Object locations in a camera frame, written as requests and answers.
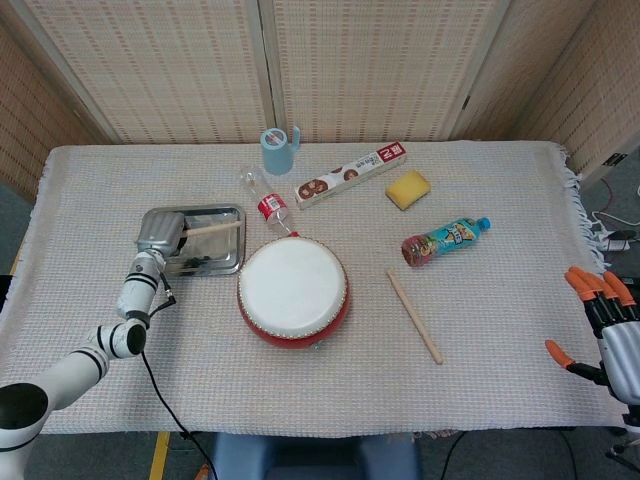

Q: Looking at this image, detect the right silver orange-tipped robot hand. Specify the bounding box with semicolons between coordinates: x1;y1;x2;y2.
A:
544;266;640;404

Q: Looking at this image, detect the left silver black-fingered robot hand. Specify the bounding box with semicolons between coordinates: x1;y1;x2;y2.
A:
133;209;190;259

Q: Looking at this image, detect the wooden drumstick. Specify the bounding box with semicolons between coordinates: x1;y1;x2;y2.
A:
185;221;241;237
385;270;444;365

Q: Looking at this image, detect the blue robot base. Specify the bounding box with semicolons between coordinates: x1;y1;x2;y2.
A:
208;432;422;480

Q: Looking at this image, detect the rectangular steel tray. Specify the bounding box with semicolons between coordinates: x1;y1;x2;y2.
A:
136;203;248;279

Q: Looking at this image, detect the black tripod stand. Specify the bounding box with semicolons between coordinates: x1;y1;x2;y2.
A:
604;429;640;474

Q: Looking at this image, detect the clear red-labelled plastic bottle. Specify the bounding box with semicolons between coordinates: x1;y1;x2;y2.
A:
240;168;301;238

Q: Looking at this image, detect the white woven tablecloth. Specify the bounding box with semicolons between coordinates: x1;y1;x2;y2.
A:
0;140;621;441

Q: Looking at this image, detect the red drum with white skin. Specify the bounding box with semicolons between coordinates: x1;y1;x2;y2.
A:
236;235;353;351

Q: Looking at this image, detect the bamboo folding screen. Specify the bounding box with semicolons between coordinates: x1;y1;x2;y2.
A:
0;0;640;201

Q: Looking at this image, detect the long white red-ended wrap box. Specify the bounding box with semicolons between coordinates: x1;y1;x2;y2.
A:
293;141;409;211

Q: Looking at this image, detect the colourful blue-capped drink bottle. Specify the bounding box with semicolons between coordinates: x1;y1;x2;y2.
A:
400;215;492;269

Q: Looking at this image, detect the yellow sponge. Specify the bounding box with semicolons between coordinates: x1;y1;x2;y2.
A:
384;169;432;212

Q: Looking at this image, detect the light blue plastic mug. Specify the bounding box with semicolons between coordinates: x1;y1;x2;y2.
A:
259;125;302;176

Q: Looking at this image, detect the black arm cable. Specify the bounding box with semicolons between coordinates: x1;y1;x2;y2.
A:
140;272;221;480

